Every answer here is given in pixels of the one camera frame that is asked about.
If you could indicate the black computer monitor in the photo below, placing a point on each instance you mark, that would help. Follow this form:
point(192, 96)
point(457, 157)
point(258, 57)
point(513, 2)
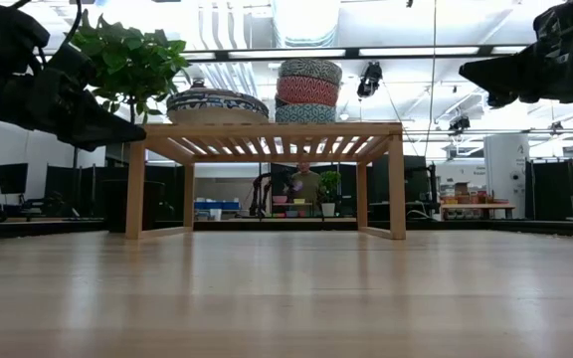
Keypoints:
point(10, 179)

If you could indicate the white pillar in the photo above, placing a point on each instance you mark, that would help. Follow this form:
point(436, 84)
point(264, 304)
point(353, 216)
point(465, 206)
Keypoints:
point(505, 169)

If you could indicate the wooden slatted shelf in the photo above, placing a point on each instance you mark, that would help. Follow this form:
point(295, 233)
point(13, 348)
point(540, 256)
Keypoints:
point(266, 130)

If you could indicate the black overhead frame beam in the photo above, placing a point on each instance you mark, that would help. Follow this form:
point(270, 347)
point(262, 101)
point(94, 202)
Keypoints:
point(391, 52)

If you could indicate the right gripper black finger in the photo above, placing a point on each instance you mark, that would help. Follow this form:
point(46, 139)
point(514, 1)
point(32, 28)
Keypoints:
point(503, 101)
point(505, 74)

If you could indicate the black room divider panel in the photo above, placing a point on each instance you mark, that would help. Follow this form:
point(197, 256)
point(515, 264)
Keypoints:
point(62, 184)
point(550, 189)

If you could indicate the small plant in white pot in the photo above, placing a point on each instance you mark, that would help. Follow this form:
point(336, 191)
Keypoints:
point(328, 181)

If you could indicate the blue storage bin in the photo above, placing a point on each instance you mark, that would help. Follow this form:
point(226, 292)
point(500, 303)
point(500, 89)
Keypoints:
point(217, 205)

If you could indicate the person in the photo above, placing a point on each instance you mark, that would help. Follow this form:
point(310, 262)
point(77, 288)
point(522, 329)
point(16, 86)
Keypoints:
point(309, 186)

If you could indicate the grey-green patterned ceramic bowl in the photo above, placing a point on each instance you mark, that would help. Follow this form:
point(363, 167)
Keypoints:
point(310, 70)

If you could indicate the cluttered wooden side table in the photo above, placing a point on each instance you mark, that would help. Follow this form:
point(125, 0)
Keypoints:
point(475, 206)

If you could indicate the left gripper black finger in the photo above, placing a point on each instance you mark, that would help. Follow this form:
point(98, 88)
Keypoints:
point(102, 129)

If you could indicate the red zigzag bowl striped inside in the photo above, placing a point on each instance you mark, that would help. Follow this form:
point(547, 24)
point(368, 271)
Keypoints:
point(307, 90)

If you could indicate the teal bowl with orange inside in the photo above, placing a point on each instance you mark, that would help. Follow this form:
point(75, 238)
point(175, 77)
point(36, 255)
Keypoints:
point(305, 114)

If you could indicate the white cup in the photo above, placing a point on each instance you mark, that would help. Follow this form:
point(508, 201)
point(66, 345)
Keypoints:
point(216, 214)

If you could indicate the black ceiling camera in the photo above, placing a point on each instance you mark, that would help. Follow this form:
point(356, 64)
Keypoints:
point(197, 84)
point(369, 79)
point(459, 124)

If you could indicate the black background robot arm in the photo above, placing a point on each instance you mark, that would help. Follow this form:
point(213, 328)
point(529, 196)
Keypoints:
point(259, 194)

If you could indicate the green leafy potted plant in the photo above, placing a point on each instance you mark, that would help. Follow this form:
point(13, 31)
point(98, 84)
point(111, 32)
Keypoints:
point(127, 64)

